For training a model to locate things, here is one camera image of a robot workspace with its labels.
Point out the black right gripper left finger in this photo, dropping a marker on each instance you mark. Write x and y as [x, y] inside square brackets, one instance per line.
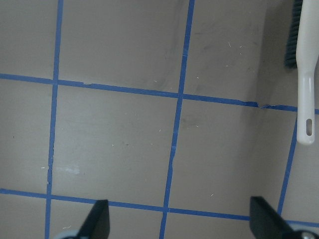
[95, 226]

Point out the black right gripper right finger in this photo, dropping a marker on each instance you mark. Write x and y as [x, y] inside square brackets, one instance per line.
[266, 223]

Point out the beige hand brush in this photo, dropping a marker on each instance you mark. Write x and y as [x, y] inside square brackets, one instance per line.
[302, 53]

